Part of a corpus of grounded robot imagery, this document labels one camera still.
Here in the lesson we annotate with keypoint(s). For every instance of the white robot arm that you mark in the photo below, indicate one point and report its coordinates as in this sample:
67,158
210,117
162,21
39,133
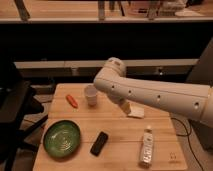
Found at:
194,101

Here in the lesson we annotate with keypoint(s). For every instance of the black office chair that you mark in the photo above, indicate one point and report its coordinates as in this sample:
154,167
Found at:
16,101

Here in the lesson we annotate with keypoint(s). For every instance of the orange red marker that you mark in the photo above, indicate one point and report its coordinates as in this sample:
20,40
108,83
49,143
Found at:
71,101

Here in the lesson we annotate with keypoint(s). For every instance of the black rectangular remote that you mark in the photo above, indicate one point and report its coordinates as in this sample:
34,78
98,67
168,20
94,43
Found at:
99,143

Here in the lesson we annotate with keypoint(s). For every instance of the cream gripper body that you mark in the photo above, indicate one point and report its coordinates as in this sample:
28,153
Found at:
125,107

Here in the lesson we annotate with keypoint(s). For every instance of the clear plastic bottle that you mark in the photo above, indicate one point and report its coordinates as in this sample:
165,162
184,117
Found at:
145,157

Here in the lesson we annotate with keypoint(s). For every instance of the white sponge pad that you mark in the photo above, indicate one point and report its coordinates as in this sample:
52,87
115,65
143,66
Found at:
136,112

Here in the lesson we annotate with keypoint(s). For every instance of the green ceramic bowl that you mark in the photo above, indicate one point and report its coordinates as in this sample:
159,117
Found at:
62,139

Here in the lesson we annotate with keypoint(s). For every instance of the translucent plastic cup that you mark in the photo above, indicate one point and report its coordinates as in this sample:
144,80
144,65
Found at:
90,93

